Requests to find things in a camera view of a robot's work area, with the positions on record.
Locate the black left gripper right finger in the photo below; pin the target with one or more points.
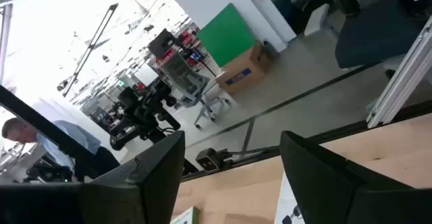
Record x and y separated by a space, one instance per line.
337 197

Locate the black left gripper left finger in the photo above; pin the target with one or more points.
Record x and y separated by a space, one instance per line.
141 190

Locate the black robotic equipment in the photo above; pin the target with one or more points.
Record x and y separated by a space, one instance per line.
145 116

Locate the person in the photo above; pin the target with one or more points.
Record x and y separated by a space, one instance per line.
74 136

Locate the grey mesh office chair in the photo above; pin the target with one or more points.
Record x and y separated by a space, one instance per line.
184 75

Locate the silver aluminium extrusion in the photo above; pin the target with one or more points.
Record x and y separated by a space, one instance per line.
401 79

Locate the black computer monitor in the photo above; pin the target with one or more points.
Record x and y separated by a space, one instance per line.
162 43

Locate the black hanging light bar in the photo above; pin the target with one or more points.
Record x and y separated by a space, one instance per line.
91 47

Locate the brown cardboard box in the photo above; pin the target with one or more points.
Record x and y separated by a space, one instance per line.
243 72

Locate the dark blue chair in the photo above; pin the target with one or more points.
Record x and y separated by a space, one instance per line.
374 35

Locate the green board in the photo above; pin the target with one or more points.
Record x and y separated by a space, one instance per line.
226 35

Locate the white block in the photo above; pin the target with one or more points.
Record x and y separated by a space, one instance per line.
317 20

